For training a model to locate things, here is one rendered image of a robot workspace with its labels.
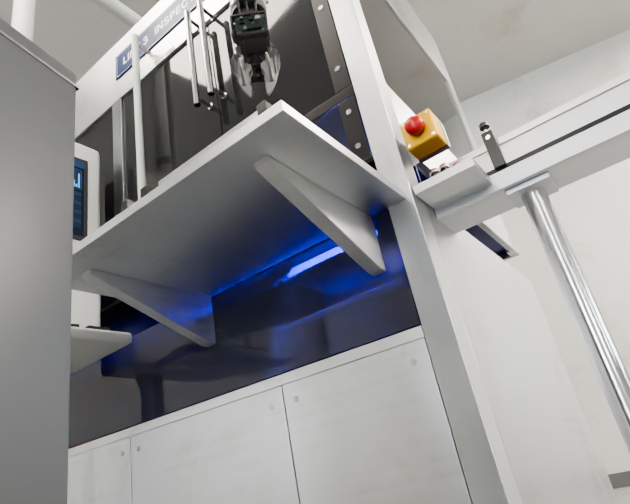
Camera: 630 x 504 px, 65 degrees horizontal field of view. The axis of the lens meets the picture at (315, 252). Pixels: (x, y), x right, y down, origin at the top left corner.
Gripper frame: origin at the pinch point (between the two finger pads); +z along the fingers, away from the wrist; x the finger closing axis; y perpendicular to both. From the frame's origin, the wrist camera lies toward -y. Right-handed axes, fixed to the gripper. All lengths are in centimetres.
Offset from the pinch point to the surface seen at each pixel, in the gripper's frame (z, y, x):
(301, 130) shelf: 20.1, 11.7, 6.4
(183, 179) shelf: 20.8, 4.6, -14.0
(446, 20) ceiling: -209, -172, 125
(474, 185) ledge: 18.0, -15.7, 40.9
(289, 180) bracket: 23.0, 3.1, 3.3
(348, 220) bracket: 24.1, -11.6, 13.3
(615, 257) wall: -45, -245, 214
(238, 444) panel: 58, -48, -17
